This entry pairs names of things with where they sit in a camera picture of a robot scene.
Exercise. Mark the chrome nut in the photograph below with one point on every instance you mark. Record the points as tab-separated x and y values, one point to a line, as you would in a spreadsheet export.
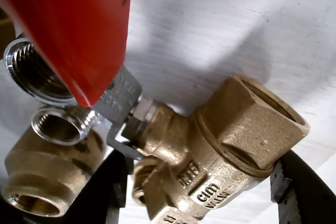
31	72

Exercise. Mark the white painted wooden board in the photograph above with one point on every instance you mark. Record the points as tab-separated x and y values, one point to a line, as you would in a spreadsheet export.
210	24

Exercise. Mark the small brass threaded nipple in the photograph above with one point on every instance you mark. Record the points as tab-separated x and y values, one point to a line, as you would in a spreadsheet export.
139	182

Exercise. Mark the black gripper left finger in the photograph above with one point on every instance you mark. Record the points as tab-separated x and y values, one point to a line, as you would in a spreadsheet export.
99	190

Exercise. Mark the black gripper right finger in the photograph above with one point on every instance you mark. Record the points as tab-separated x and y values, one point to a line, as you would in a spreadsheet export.
312	195

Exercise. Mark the brass bell reducer fitting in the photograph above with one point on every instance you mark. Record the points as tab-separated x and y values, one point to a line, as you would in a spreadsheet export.
47	171

